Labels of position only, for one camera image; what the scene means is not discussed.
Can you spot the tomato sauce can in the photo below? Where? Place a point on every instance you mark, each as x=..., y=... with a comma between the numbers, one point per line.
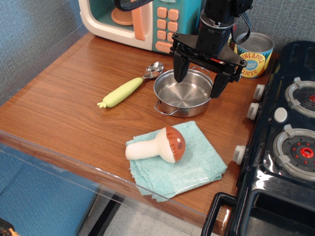
x=233, y=37

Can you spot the toy teal microwave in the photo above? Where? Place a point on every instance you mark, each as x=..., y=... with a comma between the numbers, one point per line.
x=148, y=27

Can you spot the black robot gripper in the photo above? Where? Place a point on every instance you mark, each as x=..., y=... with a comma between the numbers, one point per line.
x=209, y=49

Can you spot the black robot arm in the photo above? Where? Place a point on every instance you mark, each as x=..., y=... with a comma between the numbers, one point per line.
x=239, y=6

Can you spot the spoon with green handle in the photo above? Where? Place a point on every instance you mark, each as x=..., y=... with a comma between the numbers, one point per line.
x=125, y=90

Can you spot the black toy stove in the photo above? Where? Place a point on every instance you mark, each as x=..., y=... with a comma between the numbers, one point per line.
x=276, y=184

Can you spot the teal folded cloth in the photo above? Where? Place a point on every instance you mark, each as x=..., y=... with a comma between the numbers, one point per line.
x=200, y=165

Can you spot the clear acrylic barrier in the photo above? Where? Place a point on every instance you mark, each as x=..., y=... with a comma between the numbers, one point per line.
x=43, y=192

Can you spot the plush brown white mushroom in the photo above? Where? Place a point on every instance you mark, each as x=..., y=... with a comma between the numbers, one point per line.
x=169, y=144

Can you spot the small steel pan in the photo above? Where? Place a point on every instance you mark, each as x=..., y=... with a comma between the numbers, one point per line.
x=186, y=99

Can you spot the pineapple slices can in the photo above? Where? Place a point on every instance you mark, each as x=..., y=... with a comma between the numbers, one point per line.
x=256, y=51

